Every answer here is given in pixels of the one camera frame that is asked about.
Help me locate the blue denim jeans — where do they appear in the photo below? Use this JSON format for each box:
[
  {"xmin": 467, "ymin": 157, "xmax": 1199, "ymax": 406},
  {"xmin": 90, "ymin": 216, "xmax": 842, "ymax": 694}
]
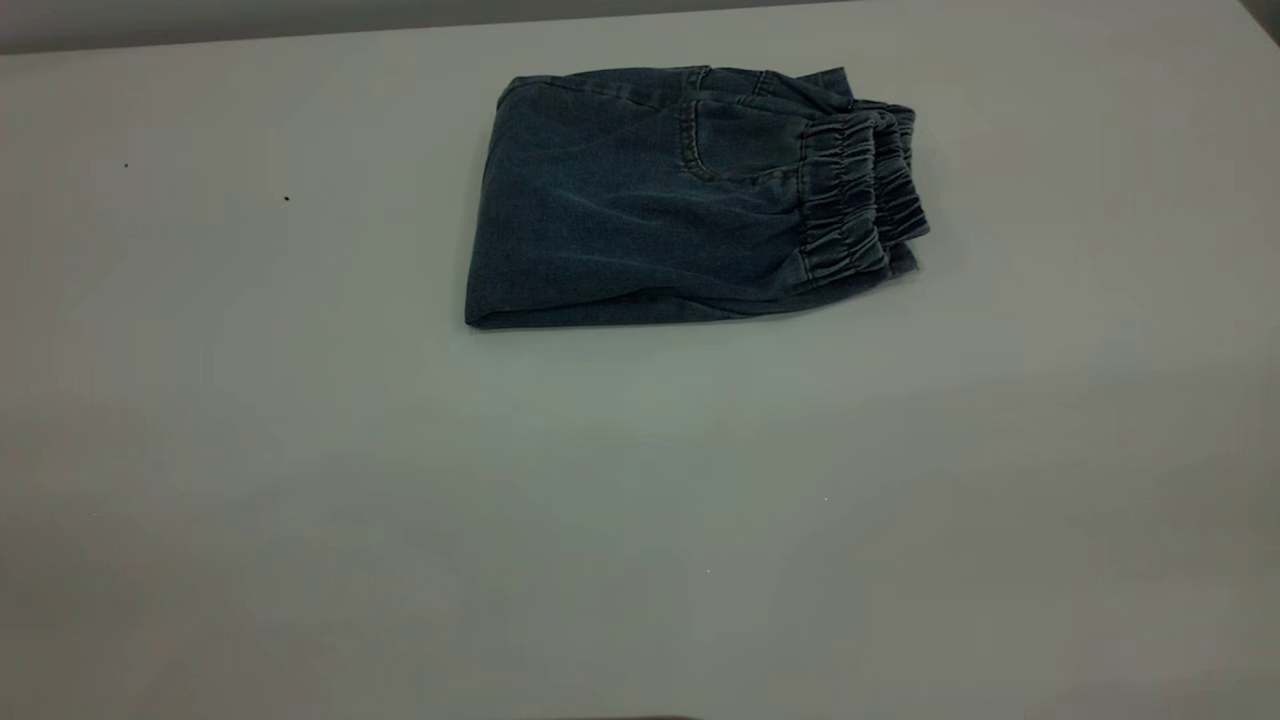
[{"xmin": 463, "ymin": 65, "xmax": 932, "ymax": 332}]

